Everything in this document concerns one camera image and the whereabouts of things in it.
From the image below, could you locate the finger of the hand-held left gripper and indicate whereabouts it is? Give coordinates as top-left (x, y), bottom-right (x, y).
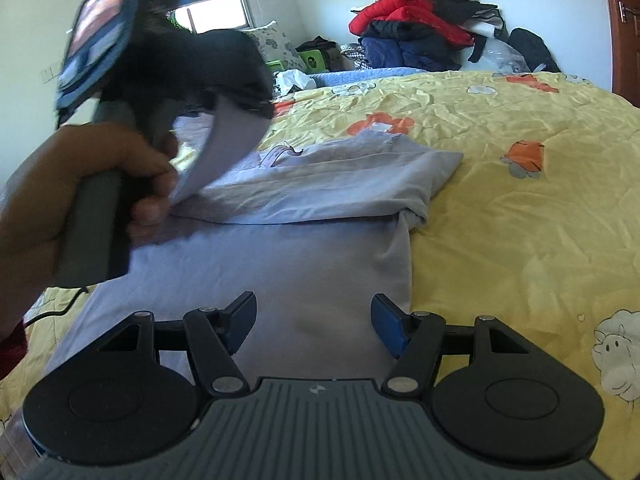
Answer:
top-left (199, 29), bottom-right (276, 121)

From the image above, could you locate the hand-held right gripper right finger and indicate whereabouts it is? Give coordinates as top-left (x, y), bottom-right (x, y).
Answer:
top-left (370, 293), bottom-right (529, 402)

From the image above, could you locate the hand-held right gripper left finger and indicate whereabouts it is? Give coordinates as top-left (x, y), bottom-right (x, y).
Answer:
top-left (97, 290), bottom-right (259, 402)

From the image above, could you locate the light purple shirt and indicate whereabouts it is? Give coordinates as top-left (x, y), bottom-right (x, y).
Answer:
top-left (45, 91), bottom-right (464, 397)

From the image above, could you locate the person's left hand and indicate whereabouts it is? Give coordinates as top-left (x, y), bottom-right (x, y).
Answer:
top-left (0, 122), bottom-right (179, 341)

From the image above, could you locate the grey patterned pillow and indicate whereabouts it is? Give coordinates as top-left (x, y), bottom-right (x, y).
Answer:
top-left (244, 20), bottom-right (307, 77)

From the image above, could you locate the white crumpled cloth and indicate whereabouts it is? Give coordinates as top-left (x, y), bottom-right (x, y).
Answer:
top-left (274, 69), bottom-right (317, 97)

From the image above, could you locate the window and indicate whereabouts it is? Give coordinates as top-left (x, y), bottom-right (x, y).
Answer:
top-left (170, 0), bottom-right (252, 35)

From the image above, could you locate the green box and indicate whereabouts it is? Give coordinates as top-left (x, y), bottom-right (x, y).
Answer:
top-left (298, 50), bottom-right (329, 74)

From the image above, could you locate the black cloth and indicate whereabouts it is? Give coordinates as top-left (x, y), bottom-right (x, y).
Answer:
top-left (297, 36), bottom-right (337, 54)

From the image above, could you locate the checkered cloth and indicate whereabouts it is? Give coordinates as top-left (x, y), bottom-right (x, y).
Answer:
top-left (339, 44), bottom-right (370, 70)

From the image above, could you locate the blue bed sheet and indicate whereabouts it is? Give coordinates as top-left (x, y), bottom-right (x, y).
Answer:
top-left (309, 66), bottom-right (432, 92)

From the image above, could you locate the navy garment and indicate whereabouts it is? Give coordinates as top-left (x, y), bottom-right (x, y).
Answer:
top-left (360, 32), bottom-right (462, 72)

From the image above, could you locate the red jacket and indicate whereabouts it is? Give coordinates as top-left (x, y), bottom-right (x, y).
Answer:
top-left (348, 0), bottom-right (474, 49)

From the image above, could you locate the yellow printed blanket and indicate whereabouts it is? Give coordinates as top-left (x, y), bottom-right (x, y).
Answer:
top-left (0, 67), bottom-right (640, 463)

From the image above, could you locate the black and white garment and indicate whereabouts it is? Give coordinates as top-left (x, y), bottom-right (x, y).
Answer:
top-left (434, 0), bottom-right (507, 64)

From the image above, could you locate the white plastic bag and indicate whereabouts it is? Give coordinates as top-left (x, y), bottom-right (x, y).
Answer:
top-left (469, 39), bottom-right (531, 74)

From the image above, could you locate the black bag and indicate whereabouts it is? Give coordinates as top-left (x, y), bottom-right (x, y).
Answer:
top-left (507, 27), bottom-right (562, 74)

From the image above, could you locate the wooden door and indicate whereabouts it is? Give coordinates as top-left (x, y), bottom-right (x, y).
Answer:
top-left (599, 0), bottom-right (640, 111)

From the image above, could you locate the black cable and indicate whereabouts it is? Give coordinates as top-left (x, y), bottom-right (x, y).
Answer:
top-left (24, 285), bottom-right (97, 327)

